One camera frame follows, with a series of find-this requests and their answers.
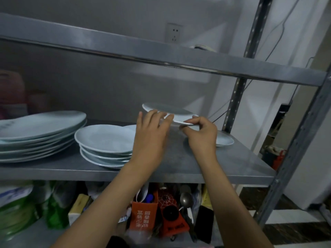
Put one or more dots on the green white refill pouch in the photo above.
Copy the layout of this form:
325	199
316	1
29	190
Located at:
15	211

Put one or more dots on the grey metal shelf rack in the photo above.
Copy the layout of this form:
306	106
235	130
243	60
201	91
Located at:
245	165

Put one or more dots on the orange black web print gadget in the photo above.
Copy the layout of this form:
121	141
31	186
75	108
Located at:
170	214

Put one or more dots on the person's left forearm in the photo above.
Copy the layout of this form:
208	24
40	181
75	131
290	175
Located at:
103	211

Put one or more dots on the black smartphone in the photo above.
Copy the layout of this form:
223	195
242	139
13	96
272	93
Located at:
204	224

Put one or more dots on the yellow white small box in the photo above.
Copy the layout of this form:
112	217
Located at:
77	206

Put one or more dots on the pink tube white cap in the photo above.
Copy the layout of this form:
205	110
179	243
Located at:
13	87

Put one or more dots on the pink cup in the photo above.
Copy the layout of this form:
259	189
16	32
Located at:
38	103

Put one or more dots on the white wall socket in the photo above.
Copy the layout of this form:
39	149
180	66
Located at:
174	32

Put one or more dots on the person's left hand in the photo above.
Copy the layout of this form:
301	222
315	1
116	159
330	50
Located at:
150	142

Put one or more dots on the red crate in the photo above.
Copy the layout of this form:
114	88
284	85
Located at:
278	160

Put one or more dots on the blue cap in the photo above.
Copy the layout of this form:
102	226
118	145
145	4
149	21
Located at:
149	198

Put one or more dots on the yellow packet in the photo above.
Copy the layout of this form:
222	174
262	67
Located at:
205	197

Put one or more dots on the orange paper bag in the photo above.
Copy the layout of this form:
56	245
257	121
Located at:
143	216

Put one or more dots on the person's right hand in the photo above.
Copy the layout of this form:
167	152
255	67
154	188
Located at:
204	139

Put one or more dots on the metal spoon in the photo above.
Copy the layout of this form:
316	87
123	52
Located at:
186	200

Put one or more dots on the person's right forearm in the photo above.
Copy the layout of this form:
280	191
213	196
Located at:
232	209

